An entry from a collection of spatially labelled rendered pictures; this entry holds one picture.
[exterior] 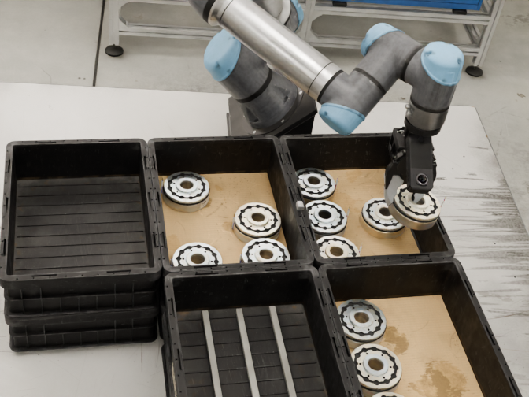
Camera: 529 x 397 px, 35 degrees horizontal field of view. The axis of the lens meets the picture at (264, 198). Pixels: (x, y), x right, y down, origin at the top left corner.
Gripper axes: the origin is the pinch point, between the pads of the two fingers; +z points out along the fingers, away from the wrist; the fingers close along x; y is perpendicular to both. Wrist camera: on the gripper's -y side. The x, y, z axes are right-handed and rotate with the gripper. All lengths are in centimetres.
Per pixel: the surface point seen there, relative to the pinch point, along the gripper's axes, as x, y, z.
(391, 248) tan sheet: -2.4, 3.1, 16.7
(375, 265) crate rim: 5.8, -11.0, 6.7
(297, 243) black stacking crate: 20.2, -2.3, 10.2
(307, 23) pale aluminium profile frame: -15, 196, 80
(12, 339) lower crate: 77, -14, 28
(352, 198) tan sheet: 4.1, 18.6, 16.9
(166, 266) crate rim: 47.1, -12.7, 6.8
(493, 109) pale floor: -100, 168, 100
